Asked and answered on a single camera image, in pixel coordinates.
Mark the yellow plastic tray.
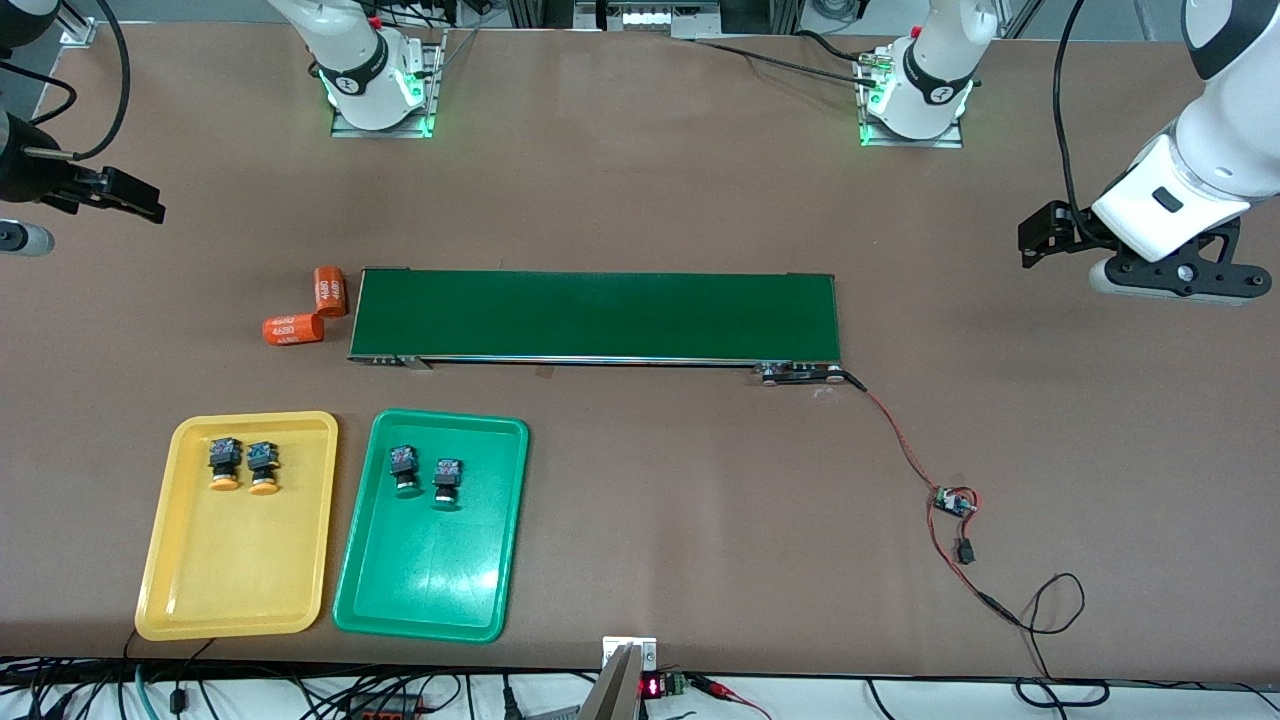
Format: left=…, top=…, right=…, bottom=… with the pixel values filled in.
left=134, top=411, right=339, bottom=641

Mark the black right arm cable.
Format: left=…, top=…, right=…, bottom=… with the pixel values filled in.
left=0, top=0, right=131, bottom=163

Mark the green conveyor belt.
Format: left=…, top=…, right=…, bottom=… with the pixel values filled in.
left=347, top=267, right=849, bottom=387

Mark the red and black wire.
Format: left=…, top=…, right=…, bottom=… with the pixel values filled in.
left=843, top=370, right=1023, bottom=629

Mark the aluminium frame profile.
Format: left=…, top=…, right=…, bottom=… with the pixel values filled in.
left=55, top=0, right=98, bottom=47

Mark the red clip lead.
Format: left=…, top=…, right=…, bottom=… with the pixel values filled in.
left=690, top=676, right=773, bottom=720

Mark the orange cylinder with 4680 print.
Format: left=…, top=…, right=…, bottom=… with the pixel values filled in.
left=262, top=313, right=325, bottom=347
left=313, top=265, right=350, bottom=320

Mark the green plastic tray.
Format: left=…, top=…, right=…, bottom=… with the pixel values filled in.
left=332, top=409, right=530, bottom=644

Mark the black cable on table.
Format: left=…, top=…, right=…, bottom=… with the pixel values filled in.
left=690, top=30, right=883, bottom=89

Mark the grey metal bar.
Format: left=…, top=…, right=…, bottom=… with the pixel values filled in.
left=575, top=643, right=641, bottom=720

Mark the metal frame with light strip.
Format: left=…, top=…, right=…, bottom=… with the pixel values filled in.
left=572, top=0, right=723, bottom=41

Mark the white metal bracket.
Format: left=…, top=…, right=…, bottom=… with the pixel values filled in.
left=602, top=636, right=659, bottom=669

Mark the yellow mushroom push button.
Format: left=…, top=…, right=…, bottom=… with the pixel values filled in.
left=246, top=441, right=282, bottom=496
left=207, top=436, right=243, bottom=493

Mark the thin black looped cable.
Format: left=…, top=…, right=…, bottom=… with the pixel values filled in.
left=1015, top=572, right=1113, bottom=709

